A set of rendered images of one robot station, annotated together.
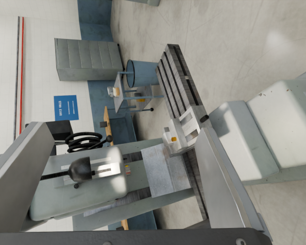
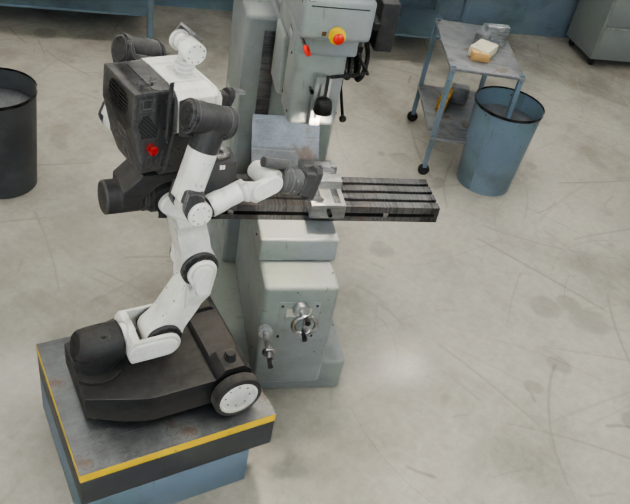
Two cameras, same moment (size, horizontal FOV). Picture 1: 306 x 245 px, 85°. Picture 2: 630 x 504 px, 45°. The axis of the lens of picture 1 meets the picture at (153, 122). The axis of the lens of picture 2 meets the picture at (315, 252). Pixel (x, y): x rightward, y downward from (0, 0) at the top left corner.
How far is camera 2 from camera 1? 246 cm
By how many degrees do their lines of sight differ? 17
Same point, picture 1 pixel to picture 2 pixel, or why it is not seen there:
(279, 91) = (329, 283)
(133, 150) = not seen: hidden behind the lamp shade
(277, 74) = (357, 345)
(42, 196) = (313, 62)
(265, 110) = (316, 270)
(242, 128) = (307, 243)
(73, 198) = (302, 83)
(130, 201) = (260, 87)
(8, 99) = not seen: outside the picture
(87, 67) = not seen: outside the picture
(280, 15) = (435, 375)
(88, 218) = (261, 34)
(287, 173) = (223, 297)
